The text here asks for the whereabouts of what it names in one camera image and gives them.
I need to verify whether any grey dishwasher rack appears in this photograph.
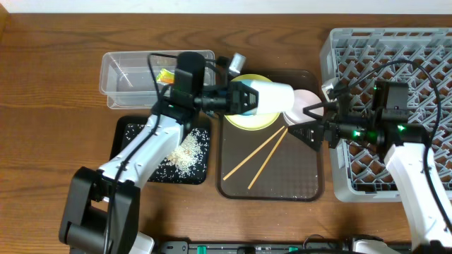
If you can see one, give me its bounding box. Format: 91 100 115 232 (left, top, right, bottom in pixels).
320 28 451 202

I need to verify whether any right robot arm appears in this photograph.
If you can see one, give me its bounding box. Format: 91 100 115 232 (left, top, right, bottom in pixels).
288 81 451 253

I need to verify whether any clear plastic bin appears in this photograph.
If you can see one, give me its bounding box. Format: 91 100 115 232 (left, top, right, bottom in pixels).
99 49 216 110

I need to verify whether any light blue bowl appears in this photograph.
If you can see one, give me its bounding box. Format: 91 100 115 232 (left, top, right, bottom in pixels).
243 79 260 116

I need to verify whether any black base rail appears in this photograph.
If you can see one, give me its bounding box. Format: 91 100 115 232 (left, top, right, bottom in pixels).
157 240 412 254

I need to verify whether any green snack wrapper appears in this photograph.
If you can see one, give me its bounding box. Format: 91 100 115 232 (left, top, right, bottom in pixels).
156 68 175 85

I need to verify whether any black waste tray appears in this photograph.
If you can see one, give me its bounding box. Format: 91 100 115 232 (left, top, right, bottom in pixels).
110 115 210 185

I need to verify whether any pink bowl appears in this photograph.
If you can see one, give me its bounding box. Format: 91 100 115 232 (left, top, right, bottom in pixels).
282 90 321 126

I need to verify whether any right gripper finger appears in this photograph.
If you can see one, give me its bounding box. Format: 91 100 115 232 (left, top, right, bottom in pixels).
303 102 335 120
288 121 324 152

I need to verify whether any rice pile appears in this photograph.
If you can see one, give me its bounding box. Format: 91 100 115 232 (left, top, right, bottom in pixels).
148 128 210 185

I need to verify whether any left wooden chopstick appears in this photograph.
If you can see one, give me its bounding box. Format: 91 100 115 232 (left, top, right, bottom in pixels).
222 126 285 181

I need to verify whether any dark brown serving tray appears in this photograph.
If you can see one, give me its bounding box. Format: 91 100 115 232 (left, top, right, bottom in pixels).
215 68 325 202

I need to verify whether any right wooden chopstick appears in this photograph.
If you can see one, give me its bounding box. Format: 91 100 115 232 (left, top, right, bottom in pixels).
247 128 288 190

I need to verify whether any wooden chopstick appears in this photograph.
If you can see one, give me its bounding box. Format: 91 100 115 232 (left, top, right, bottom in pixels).
247 128 288 190
222 126 285 181

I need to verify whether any yellow plate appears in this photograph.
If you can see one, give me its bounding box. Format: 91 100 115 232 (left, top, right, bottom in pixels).
225 74 280 131

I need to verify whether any white cup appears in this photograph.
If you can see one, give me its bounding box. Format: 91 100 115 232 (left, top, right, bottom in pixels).
251 80 295 115

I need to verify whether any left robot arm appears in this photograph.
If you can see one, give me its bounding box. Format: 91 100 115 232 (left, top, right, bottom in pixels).
59 52 258 253

